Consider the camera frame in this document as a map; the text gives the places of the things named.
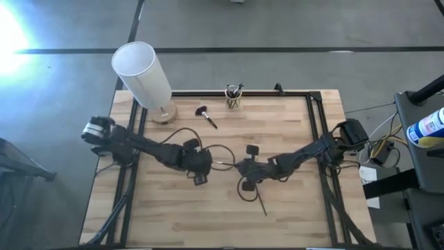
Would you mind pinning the makeup brush with black head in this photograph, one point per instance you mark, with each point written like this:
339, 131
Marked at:
201, 111

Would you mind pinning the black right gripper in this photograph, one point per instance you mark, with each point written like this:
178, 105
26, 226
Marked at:
263, 169

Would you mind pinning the black power box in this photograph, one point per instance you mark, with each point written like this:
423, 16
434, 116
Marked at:
381, 154

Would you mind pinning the clear brush holder cup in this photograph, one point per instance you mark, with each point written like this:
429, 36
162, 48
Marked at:
233, 104

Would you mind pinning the white shade wooden base lamp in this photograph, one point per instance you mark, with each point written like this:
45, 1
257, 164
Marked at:
138, 69

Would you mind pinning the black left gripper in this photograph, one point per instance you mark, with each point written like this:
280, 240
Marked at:
182, 159

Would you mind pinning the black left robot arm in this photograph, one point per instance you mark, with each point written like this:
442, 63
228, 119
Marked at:
149, 146

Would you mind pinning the black pole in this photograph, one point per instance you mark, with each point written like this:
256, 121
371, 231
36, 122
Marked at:
428, 90

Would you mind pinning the blue white spray can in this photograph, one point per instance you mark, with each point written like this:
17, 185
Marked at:
428, 126

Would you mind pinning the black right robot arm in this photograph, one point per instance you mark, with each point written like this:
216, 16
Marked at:
312, 149

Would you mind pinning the small black clamp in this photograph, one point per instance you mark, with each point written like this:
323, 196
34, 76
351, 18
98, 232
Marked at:
278, 88

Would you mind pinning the black metal table frame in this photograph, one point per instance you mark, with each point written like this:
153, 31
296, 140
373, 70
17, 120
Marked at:
256, 93

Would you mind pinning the black stand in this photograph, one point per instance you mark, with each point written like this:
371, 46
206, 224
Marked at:
31, 170

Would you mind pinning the white paper sheet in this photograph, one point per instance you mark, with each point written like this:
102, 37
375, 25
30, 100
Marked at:
368, 177

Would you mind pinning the grey cart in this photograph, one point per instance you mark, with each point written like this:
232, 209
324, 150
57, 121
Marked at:
426, 173

